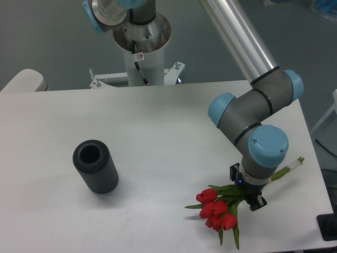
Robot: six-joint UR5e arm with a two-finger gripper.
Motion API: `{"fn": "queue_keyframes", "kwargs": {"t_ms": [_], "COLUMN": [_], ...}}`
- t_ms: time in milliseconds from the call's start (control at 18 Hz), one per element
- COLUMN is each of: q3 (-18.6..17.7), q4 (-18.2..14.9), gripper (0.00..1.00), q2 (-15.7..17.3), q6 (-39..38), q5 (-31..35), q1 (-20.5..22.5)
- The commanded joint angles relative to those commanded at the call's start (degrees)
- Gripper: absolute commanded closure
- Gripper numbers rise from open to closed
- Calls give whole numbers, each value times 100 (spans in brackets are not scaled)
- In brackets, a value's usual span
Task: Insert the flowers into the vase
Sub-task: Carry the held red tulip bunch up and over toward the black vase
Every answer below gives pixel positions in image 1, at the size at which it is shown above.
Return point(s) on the black device at table edge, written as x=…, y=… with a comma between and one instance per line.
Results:
x=327, y=226

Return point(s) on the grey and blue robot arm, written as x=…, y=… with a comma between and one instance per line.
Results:
x=240, y=119

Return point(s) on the clear bag with blue items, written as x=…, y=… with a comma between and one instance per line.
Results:
x=324, y=8

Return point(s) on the white chair backrest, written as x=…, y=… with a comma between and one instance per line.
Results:
x=26, y=81

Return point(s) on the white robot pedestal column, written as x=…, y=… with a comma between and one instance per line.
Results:
x=143, y=45

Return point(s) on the red tulip bouquet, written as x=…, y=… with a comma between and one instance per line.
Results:
x=219, y=204

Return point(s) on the white furniture frame right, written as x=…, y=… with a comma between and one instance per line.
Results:
x=328, y=116

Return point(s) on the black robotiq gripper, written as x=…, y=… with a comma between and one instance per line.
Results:
x=253, y=193

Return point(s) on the white pedestal base frame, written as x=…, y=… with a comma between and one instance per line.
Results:
x=171, y=76

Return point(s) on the dark grey ribbed vase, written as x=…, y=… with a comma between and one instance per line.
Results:
x=93, y=161

